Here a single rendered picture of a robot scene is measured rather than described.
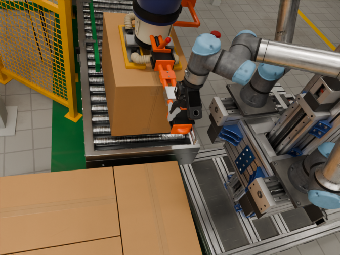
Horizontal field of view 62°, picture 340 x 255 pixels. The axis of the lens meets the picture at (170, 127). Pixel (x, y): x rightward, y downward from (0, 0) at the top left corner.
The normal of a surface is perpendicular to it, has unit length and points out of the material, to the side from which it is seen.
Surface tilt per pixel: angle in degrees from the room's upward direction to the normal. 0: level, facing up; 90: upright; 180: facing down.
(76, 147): 0
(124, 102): 90
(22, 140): 0
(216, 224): 0
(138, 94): 90
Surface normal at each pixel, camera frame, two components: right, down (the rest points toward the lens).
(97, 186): 0.21, -0.60
